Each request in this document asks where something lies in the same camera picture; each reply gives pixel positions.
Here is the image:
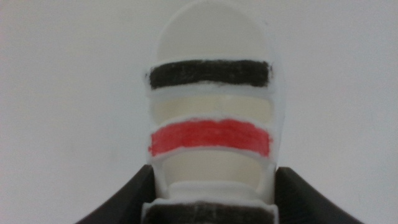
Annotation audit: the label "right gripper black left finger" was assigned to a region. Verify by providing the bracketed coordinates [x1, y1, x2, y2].
[74, 164, 157, 224]

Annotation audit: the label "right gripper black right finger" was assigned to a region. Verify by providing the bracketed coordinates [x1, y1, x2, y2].
[273, 166, 365, 224]

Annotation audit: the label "white sandal red black straps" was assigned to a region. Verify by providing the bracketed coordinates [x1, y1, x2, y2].
[141, 0, 286, 224]

